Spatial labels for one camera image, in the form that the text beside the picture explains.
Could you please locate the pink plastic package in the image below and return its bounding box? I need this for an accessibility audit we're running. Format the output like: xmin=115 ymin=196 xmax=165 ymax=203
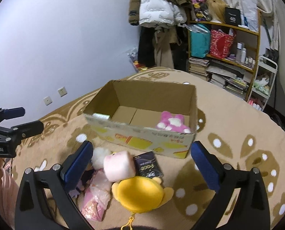
xmin=81 ymin=169 xmax=112 ymax=222

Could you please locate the white fluffy sheep plush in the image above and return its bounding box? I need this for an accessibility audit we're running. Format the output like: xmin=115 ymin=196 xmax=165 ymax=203
xmin=91 ymin=147 xmax=112 ymax=170

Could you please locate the pink swirl roll plush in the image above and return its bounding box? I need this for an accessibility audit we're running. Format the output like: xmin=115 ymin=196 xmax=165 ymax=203
xmin=104 ymin=151 xmax=136 ymax=182

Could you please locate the yellow plush toy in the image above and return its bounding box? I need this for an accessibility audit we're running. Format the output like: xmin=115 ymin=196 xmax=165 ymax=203
xmin=111 ymin=176 xmax=174 ymax=213

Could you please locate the black face tissue pack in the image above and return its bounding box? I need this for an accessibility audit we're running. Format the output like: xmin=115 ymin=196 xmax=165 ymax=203
xmin=134 ymin=151 xmax=163 ymax=179

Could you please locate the beige patterned carpet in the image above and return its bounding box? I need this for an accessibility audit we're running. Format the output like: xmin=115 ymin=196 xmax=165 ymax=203
xmin=12 ymin=67 xmax=285 ymax=229

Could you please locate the cardboard box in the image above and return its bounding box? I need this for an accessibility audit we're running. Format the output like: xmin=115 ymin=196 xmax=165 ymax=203
xmin=83 ymin=80 xmax=198 ymax=159

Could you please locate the pink white plush toy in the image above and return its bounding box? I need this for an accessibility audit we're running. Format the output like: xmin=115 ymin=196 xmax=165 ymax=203
xmin=156 ymin=111 xmax=191 ymax=134

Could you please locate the white metal cart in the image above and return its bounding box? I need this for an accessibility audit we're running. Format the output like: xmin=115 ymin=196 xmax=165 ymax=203
xmin=247 ymin=56 xmax=278 ymax=111

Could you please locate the stack of books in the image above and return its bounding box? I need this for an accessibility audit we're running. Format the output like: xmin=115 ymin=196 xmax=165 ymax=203
xmin=188 ymin=57 xmax=210 ymax=81

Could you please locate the wooden shelf unit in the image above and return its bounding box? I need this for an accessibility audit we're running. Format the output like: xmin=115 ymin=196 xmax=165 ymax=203
xmin=188 ymin=20 xmax=261 ymax=101

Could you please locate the red shopping bag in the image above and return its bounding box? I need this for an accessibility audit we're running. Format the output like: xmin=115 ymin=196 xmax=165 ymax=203
xmin=210 ymin=30 xmax=236 ymax=59

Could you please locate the beige trench coat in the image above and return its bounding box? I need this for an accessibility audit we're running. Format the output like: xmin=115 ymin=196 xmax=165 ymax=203
xmin=153 ymin=26 xmax=178 ymax=69

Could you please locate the white puffer jacket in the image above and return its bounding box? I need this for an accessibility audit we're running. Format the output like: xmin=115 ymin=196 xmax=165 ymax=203
xmin=139 ymin=0 xmax=187 ymax=29

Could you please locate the teal shopping bag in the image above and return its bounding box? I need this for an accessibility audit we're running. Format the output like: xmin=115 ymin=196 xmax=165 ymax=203
xmin=190 ymin=24 xmax=211 ymax=58

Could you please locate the black box with 40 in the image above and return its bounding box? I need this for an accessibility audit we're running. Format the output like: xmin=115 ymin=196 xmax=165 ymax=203
xmin=225 ymin=7 xmax=241 ymax=26

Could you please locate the black patterned tote bag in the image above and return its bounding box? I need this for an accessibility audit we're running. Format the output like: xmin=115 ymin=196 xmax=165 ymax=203
xmin=192 ymin=0 xmax=212 ymax=22

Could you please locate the blonde wig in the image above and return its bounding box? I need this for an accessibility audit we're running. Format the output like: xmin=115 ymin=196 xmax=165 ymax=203
xmin=207 ymin=0 xmax=228 ymax=23

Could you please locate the lower wall socket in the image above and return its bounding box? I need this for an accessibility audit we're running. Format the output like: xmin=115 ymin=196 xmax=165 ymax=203
xmin=43 ymin=96 xmax=53 ymax=106

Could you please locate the wall socket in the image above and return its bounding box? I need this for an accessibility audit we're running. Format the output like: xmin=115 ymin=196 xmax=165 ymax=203
xmin=43 ymin=96 xmax=53 ymax=106
xmin=58 ymin=87 xmax=67 ymax=97

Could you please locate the upper wall socket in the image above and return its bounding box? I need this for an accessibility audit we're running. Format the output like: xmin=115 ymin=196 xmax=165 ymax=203
xmin=58 ymin=87 xmax=67 ymax=97

